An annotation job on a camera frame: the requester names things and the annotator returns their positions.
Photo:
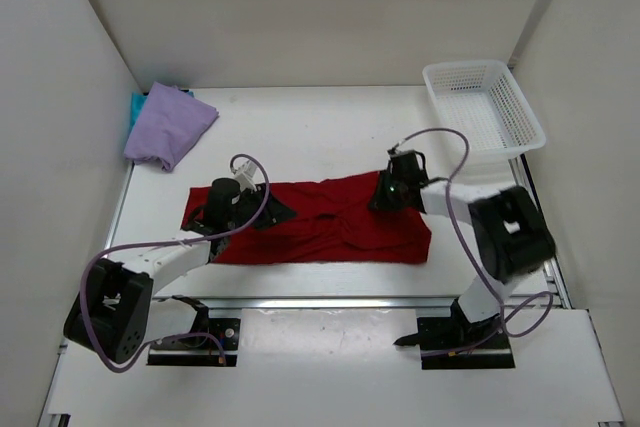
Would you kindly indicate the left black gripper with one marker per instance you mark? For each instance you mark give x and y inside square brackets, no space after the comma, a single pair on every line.
[273,213]

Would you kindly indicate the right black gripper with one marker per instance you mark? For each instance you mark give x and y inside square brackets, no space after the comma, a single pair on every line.
[381,201]

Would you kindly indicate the red t shirt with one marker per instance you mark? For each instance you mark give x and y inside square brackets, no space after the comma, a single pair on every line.
[333,224]

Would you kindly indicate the lilac t shirt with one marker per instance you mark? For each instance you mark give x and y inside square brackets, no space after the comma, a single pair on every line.
[165,147]

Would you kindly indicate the teal t shirt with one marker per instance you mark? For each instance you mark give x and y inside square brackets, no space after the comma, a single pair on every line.
[134,107]

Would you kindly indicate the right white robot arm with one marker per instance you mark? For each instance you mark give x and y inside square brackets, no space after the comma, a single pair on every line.
[511,235]

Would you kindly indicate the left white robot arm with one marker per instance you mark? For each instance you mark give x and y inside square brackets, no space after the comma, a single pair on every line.
[116,314]

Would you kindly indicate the white plastic basket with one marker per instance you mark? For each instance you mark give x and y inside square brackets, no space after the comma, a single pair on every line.
[482,100]

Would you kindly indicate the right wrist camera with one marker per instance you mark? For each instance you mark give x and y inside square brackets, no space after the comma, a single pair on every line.
[397,149]

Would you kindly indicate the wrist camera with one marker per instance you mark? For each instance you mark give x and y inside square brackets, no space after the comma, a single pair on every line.
[244,176]
[397,149]

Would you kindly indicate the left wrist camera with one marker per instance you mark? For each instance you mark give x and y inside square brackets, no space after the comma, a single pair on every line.
[244,176]

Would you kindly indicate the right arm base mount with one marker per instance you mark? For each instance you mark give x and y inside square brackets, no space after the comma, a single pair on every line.
[453,343]

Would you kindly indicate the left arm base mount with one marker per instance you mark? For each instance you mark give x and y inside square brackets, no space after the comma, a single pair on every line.
[185,332]

